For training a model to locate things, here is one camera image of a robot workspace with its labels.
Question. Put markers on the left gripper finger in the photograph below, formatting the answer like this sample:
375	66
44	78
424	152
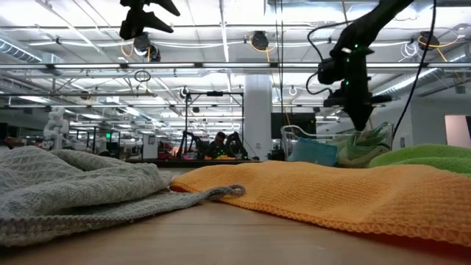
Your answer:
141	24
167	6

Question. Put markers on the clear plastic bin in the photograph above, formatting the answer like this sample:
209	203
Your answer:
290	134

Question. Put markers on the bright green microfiber towel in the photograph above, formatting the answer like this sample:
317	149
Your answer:
430	156

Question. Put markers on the black background robot arms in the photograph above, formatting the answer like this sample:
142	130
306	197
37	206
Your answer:
235	145

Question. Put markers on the black frame rig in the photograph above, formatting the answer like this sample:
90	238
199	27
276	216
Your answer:
187	117

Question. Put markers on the sage green microfiber towel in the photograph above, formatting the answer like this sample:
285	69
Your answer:
371	138

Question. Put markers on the black monitor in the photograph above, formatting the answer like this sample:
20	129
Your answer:
294	123

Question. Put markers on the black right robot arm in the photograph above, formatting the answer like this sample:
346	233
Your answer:
368	25

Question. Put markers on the dark background table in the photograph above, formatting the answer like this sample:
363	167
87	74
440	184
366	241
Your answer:
191	161

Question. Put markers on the grey microfiber towel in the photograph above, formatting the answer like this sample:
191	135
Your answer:
81	184

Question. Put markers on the white pillar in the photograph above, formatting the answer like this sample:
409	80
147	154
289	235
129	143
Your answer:
257	110

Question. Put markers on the person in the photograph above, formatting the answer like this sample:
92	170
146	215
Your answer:
219	143

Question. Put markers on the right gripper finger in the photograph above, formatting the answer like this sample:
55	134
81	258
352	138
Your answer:
360	117

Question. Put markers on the white robot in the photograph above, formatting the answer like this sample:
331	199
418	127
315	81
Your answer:
55	127

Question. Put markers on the pale green teal-edged towel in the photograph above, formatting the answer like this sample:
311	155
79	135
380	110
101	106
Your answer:
357	158

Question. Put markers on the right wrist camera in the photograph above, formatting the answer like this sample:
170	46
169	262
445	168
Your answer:
330	71

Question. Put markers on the blue microfiber towel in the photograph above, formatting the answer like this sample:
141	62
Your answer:
312	152

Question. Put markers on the orange microfiber towel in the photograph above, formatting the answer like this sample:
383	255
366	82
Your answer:
349	198

